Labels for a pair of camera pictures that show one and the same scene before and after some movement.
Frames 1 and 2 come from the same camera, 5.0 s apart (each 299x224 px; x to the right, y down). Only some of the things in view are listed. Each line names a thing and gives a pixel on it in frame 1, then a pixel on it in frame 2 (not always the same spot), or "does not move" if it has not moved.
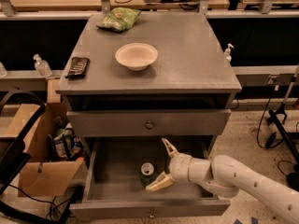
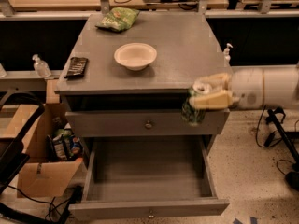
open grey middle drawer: x=119 y=170 does not move
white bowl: x=136 y=56 does not move
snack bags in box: x=65 y=145 does not move
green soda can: x=147 y=174 -> x=192 y=116
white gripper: x=179 y=168 -> x=248 y=86
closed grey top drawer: x=149 y=122 does not move
